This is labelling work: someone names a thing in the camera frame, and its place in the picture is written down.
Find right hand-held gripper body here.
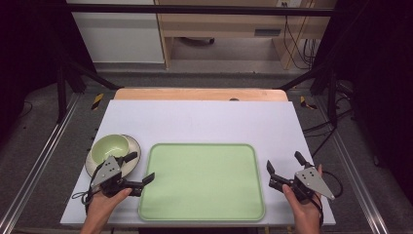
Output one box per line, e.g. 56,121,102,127
291,166,336,203

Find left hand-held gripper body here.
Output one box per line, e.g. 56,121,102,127
90,155,132,199

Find beige plate with dark rim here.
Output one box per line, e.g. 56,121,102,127
84,134,142,178

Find green bowl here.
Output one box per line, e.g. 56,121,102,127
90,134,131,166

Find person's right hand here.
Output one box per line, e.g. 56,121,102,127
282,164,324,228

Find person's left hand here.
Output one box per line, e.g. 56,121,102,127
85,187,133,228

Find green tray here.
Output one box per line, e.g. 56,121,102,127
137,142,266,222

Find yellow black tape strip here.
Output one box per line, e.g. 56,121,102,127
91,93,105,111
298,95,318,111

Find black metal stand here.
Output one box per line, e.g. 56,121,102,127
278,61,339,129
54,53,122,125

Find white table board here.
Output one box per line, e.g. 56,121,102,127
59,99,337,228

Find wooden table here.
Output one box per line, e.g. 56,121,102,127
113,87,289,102

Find white cabinet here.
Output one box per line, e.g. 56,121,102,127
65,0,166,64

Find dark curtain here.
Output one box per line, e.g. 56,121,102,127
310,0,413,198
0,0,96,145

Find wooden desk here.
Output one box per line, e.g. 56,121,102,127
153,0,337,71

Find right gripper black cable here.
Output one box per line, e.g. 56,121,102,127
310,170,344,228

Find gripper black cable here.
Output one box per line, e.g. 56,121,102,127
71,162,111,214
310,170,344,228

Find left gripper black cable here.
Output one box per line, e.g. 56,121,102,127
71,162,111,214

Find black floor cables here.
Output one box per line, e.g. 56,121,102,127
302,79,356,158

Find metal floor rail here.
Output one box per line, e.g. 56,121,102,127
315,97,391,234
0,93,81,234

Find hanging black cables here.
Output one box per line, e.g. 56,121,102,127
282,2,319,70

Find white wall socket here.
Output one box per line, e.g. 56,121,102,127
276,0,304,9

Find black horizontal frame bar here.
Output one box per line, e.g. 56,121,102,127
48,3,339,18

